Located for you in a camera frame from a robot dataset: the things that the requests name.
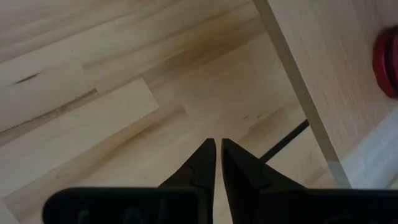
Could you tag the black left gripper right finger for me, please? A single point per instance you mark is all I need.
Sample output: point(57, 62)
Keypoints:
point(242, 171)

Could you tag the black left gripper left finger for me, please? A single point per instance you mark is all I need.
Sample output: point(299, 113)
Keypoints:
point(199, 168)

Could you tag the red cup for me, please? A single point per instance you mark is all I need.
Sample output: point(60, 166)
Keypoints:
point(387, 62)

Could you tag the wooden shelf with black frame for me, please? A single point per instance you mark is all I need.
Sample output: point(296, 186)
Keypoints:
point(326, 62)

